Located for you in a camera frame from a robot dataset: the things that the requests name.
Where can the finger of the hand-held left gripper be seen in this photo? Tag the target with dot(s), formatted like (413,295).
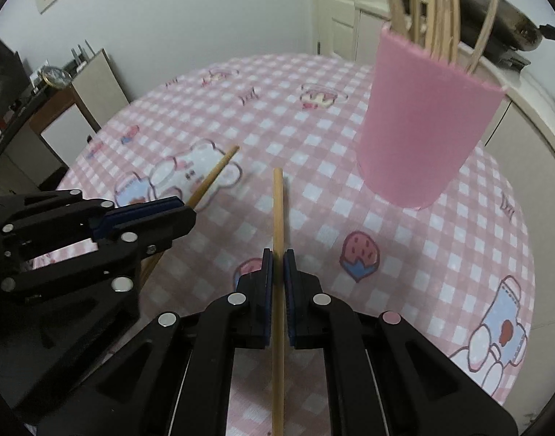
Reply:
(141,211)
(168,229)

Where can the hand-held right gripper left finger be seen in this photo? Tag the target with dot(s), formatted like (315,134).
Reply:
(267,299)

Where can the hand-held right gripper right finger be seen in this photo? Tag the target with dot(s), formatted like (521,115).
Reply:
(290,299)

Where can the light wooden chopstick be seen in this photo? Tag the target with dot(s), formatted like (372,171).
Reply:
(213,175)
(277,213)

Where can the pink cup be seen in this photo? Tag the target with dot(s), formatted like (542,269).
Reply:
(418,122)

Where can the bunch of chopsticks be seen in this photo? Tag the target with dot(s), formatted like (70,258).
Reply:
(449,9)

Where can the beige leaning board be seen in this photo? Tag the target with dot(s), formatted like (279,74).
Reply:
(100,86)

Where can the brown wooden cabinet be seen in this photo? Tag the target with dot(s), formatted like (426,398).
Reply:
(61,102)

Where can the round table clock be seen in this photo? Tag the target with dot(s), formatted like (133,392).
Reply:
(54,76)

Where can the white wifi router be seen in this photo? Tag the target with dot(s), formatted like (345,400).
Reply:
(84,57)

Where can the black television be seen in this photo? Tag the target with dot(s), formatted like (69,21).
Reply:
(4,81)

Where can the white door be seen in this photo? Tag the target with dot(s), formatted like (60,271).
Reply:
(341,9)

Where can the black wok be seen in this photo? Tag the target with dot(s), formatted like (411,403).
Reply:
(518,18)

